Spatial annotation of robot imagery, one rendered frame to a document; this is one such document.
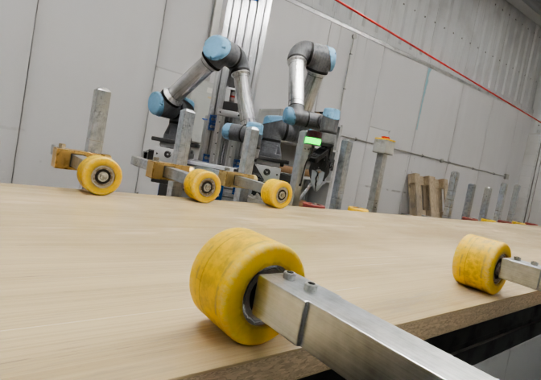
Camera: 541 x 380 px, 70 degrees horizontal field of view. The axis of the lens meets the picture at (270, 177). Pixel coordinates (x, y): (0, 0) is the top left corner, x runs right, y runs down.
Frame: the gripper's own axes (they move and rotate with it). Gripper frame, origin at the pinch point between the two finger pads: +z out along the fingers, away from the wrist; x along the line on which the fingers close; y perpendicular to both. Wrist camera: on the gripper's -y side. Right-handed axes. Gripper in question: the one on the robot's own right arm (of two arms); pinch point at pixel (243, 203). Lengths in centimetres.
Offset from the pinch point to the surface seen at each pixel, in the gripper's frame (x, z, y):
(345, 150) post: -27.3, -31.0, -27.2
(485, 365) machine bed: 34, 1, -116
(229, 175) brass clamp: 28.9, -14.2, -28.7
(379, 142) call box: -52, -38, -25
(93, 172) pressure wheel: 77, -13, -52
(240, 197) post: 22.3, -7.0, -28.1
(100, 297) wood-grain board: 88, -10, -103
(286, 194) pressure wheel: 23, -13, -52
